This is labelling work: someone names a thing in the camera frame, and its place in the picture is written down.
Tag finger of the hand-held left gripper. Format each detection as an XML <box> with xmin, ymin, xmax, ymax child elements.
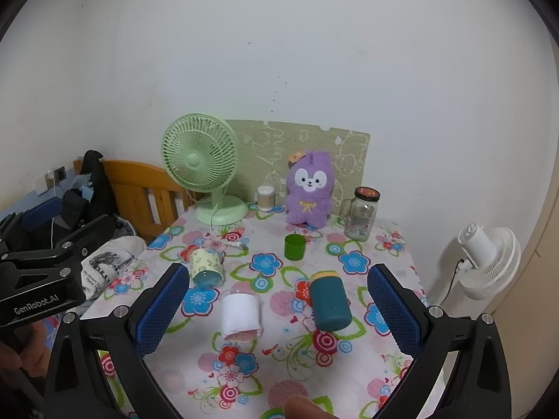
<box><xmin>9</xmin><ymin>214</ymin><xmax>117</xmax><ymax>267</ymax></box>
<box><xmin>0</xmin><ymin>198</ymin><xmax>63</xmax><ymax>247</ymax></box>

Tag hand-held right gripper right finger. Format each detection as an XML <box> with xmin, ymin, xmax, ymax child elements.
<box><xmin>367</xmin><ymin>263</ymin><xmax>513</xmax><ymax>419</ymax></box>

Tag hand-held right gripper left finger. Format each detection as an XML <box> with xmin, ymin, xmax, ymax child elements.
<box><xmin>43</xmin><ymin>263</ymin><xmax>191</xmax><ymax>419</ymax></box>

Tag yellow patterned cup blue lid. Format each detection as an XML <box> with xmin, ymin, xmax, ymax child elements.
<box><xmin>189</xmin><ymin>247</ymin><xmax>225</xmax><ymax>289</ymax></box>

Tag teal cup with yellow band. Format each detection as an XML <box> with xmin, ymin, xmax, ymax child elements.
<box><xmin>309</xmin><ymin>271</ymin><xmax>353</xmax><ymax>331</ymax></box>

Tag clear cup with white sleeve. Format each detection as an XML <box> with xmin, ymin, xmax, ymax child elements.
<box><xmin>221</xmin><ymin>292</ymin><xmax>264</xmax><ymax>342</ymax></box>

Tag small green cup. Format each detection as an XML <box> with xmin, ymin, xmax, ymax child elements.
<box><xmin>284</xmin><ymin>234</ymin><xmax>305</xmax><ymax>261</ymax></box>

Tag person's left hand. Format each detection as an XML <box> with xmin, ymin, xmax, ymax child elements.
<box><xmin>0</xmin><ymin>314</ymin><xmax>51</xmax><ymax>402</ymax></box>

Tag person's right hand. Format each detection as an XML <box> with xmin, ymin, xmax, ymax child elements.
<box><xmin>284</xmin><ymin>395</ymin><xmax>335</xmax><ymax>419</ymax></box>

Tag white printed tote bag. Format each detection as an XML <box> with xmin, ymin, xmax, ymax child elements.
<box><xmin>81</xmin><ymin>236</ymin><xmax>148</xmax><ymax>301</ymax></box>

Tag black bag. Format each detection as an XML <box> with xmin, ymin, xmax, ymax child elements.
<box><xmin>61</xmin><ymin>149</ymin><xmax>116</xmax><ymax>228</ymax></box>

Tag wooden chair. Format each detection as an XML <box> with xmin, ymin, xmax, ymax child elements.
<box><xmin>73</xmin><ymin>159</ymin><xmax>197</xmax><ymax>238</ymax></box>

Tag glass mug jar with lid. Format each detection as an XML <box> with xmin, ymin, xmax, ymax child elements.
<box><xmin>342</xmin><ymin>187</ymin><xmax>380</xmax><ymax>241</ymax></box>

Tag white standing fan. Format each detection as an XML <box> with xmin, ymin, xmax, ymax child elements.
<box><xmin>456</xmin><ymin>222</ymin><xmax>522</xmax><ymax>301</ymax></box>

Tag floral tablecloth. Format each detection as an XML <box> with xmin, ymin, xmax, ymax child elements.
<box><xmin>81</xmin><ymin>212</ymin><xmax>431</xmax><ymax>419</ymax></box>

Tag green desk fan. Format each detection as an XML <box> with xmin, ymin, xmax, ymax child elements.
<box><xmin>161</xmin><ymin>113</ymin><xmax>249</xmax><ymax>226</ymax></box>

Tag purple plush toy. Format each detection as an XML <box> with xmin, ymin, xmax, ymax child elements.
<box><xmin>285</xmin><ymin>149</ymin><xmax>336</xmax><ymax>230</ymax></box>

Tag green patterned board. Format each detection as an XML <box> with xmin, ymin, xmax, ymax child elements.
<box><xmin>225</xmin><ymin>120</ymin><xmax>372</xmax><ymax>216</ymax></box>

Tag white charger cable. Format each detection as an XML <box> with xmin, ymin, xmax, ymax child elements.
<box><xmin>49</xmin><ymin>183</ymin><xmax>57</xmax><ymax>245</ymax></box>

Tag black fan power cable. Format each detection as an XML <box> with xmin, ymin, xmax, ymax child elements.
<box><xmin>441</xmin><ymin>257</ymin><xmax>466</xmax><ymax>306</ymax></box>

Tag white fan cable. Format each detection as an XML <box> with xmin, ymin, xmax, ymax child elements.
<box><xmin>209</xmin><ymin>216</ymin><xmax>251</xmax><ymax>252</ymax></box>

